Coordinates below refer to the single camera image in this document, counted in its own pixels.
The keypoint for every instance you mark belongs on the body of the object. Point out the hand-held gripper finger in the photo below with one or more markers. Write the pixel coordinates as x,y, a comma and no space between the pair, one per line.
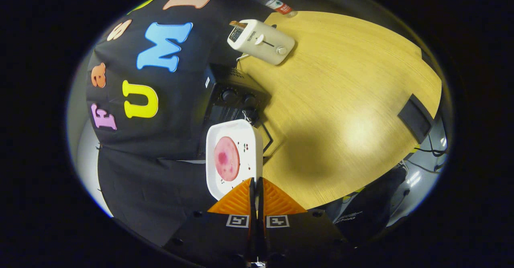
253,236
261,236

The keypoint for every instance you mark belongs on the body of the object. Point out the pink ham slice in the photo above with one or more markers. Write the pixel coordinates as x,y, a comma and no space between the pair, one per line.
227,159

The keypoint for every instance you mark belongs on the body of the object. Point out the white square plate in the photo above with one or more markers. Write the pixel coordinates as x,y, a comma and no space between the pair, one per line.
251,139

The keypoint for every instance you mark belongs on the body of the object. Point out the black toaster oven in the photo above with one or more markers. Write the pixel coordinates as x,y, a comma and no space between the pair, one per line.
229,113

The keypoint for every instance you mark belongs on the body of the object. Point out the white pop-up toaster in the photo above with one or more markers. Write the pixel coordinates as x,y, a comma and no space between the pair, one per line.
265,43

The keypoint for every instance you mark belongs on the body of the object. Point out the black bag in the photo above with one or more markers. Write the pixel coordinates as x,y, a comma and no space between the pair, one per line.
369,212

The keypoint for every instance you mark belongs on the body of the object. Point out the black backdrop cloth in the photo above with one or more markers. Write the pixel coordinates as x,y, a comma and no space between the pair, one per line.
168,131

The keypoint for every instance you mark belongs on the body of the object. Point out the brown bread slice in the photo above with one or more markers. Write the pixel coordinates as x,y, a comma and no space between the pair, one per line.
237,24

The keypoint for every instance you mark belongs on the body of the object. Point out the clear water bottle red label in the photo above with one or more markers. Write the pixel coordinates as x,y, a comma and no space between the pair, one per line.
277,5

